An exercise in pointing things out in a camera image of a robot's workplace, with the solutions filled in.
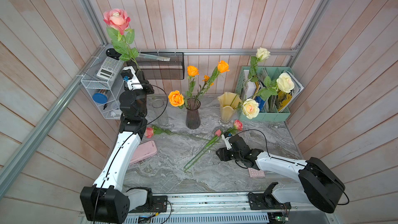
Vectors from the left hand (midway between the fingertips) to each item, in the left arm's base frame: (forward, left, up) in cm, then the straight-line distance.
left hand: (144, 72), depth 66 cm
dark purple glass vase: (+7, -21, -46) cm, 51 cm away
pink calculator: (-29, -56, -44) cm, 76 cm away
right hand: (-17, -37, -42) cm, 58 cm away
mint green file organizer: (+13, -60, -17) cm, 64 cm away
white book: (+12, -54, -19) cm, 59 cm away
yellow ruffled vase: (+9, -44, -30) cm, 54 cm away
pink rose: (-5, +6, -42) cm, 43 cm away
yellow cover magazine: (+14, -83, -32) cm, 90 cm away
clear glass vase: (+3, 0, -40) cm, 41 cm away
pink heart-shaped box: (-17, +7, -44) cm, 47 cm away
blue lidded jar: (-2, +25, -14) cm, 29 cm away
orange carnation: (+10, -28, -17) cm, 34 cm away
